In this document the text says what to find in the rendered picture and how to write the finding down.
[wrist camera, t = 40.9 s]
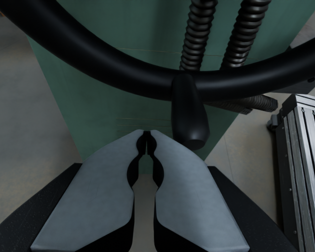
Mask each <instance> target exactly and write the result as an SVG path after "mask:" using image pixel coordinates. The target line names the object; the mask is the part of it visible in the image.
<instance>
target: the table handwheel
mask: <svg viewBox="0 0 315 252"><path fill-rule="evenodd" d="M0 12H1V13H2V14H4V15H5V16H6V17H7V18H8V19H9V20H10V21H11V22H12V23H14V24H15V25H16V26H17V27H18V28H19V29H21V30H22V31H23V32H24V33H25V34H27V35H28V36H29V37H30V38H32V39H33V40H34V41H36V42H37V43H38V44H39V45H41V46H42V47H43V48H45V49H46V50H48V51H49V52H50V53H52V54H53V55H55V56H56V57H58V58H59V59H61V60H62V61H64V62H65V63H67V64H68V65H70V66H72V67H74V68H75V69H77V70H79V71H80V72H82V73H84V74H86V75H88V76H90V77H92V78H94V79H96V80H98V81H100V82H102V83H104V84H107V85H109V86H112V87H114V88H117V89H119V90H122V91H125V92H128V93H131V94H135V95H138V96H142V97H146V98H151V99H156V100H162V101H169V102H171V101H172V92H173V80H174V78H175V77H176V76H178V75H180V74H189V75H191V76H192V77H193V79H194V82H195V85H196V87H197V89H198V91H199V94H200V96H201V99H202V102H203V103H215V102H225V101H232V100H239V99H244V98H249V97H254V96H258V95H262V94H266V93H270V92H273V91H277V90H280V89H283V88H286V87H289V86H292V85H295V84H298V83H301V82H303V81H306V80H309V79H311V78H313V77H315V37H314V38H312V39H310V40H309V41H307V42H305V43H303V44H301V45H298V46H296V47H294V48H292V49H290V50H287V51H285V52H283V53H280V54H278V55H275V56H273V57H270V58H267V59H264V60H261V61H258V62H254V63H251V64H247V65H243V66H239V67H234V68H228V69H221V70H210V71H187V70H177V69H171V68H166V67H161V66H157V65H154V64H151V63H147V62H144V61H142V60H139V59H137V58H134V57H132V56H130V55H128V54H126V53H124V52H122V51H120V50H118V49H116V48H114V47H113V46H111V45H109V44H108V43H106V42H105V41H103V40H102V39H100V38H99V37H97V36H96V35H95V34H93V33H92V32H91V31H89V30H88V29H87V28H86V27H84V26H83V25H82V24H81V23H79V22H78V21H77V20H76V19H75V18H74V17H73V16H72V15H71V14H69V13H68V12H67V11H66V10H65V9H64V8H63V7H62V6H61V5H60V4H59V3H58V2H57V1H56V0H0Z"/></svg>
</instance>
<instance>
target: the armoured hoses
mask: <svg viewBox="0 0 315 252"><path fill-rule="evenodd" d="M271 1H272V0H243V1H242V2H241V4H240V6H241V8H240V9H239V11H238V16H237V17H236V19H235V20H236V22H235V24H234V25H233V27H234V29H233V30H232V31H231V34H232V35H231V36H230V38H229V40H230V41H229V42H228V44H227V45H228V46H227V48H226V49H225V50H226V52H225V53H224V57H223V59H222V63H221V67H220V68H219V70H224V69H230V68H236V67H240V66H243V65H244V64H245V61H246V59H247V56H248V54H249V51H250V50H251V45H253V43H254V39H255V38H256V36H257V34H256V33H257V32H258V31H259V26H261V24H262V19H263V18H264V17H265V12H266V11H267V10H268V8H269V6H268V4H269V3H271ZM191 3H192V4H191V5H190V6H189V9H190V12H189V13H188V17H189V19H188V20H187V21H186V22H187V27H186V28H185V29H186V33H185V34H184V36H185V39H184V40H183V42H184V45H183V46H182V48H183V50H182V51H181V53H182V56H181V61H180V66H179V70H182V71H200V67H201V66H202V65H201V63H202V61H203V59H202V58H203V57H204V52H205V51H206V49H205V47H206V46H207V40H208V39H209V37H208V35H209V34H210V32H211V31H210V28H211V27H212V21H213V19H214V16H213V14H214V13H215V12H216V8H215V6H216V5H217V4H218V0H191ZM203 104H204V105H208V106H211V107H216V108H219V109H224V110H227V111H231V112H235V113H240V114H244V115H247V114H249V113H250V112H251V111H252V110H253V109H256V110H261V111H266V112H270V113H271V112H273V111H275V110H276V109H277V108H278V104H279V103H278V100H276V99H274V98H272V97H269V96H265V95H263V94H261V95H257V96H252V97H248V98H242V99H236V100H229V101H221V102H207V103H203Z"/></svg>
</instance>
